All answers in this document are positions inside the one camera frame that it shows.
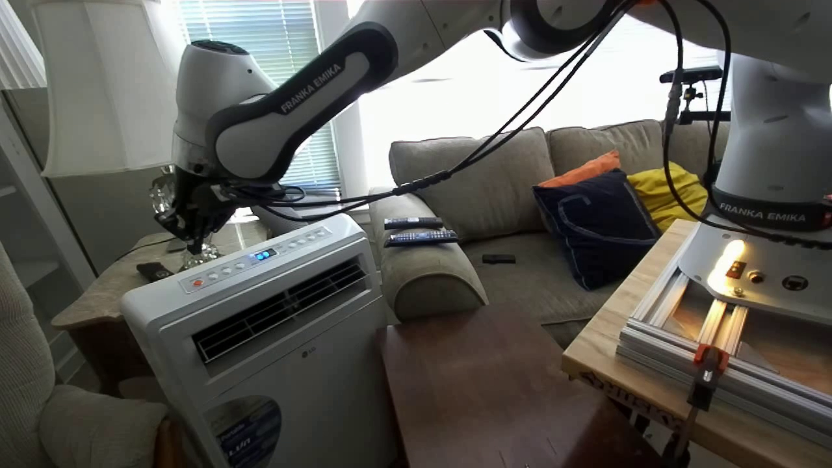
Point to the white shelving unit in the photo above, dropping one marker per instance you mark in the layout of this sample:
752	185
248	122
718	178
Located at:
33	218

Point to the olive green fabric sofa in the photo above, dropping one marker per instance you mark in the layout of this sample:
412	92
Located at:
493	212

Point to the small black remote control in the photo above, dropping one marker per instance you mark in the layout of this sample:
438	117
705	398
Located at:
499	259

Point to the light wooden robot stand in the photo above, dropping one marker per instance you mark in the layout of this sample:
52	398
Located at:
729	433

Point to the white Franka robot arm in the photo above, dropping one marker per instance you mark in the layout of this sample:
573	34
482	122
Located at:
238	130

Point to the black remote on side table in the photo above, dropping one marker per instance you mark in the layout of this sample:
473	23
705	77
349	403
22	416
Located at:
154	270

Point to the navy blue throw pillow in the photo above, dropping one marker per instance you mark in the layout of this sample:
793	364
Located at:
601	226

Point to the beige armchair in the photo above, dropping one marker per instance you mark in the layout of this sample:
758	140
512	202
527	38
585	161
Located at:
47	424

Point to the white portable air conditioner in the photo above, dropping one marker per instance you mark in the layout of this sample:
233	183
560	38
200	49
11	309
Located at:
268	352

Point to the long black button remote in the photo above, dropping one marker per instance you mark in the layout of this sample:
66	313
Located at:
420	237

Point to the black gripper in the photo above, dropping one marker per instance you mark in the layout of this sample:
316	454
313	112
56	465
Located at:
204	204

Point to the orange throw pillow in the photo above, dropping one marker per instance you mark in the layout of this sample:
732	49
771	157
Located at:
588	169

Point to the orange black clamp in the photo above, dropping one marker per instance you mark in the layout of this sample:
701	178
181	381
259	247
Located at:
716	343

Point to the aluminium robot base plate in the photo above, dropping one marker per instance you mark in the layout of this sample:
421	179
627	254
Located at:
754	313

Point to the brown wooden coffee table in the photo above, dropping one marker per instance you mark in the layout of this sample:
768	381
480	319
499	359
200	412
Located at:
488	390

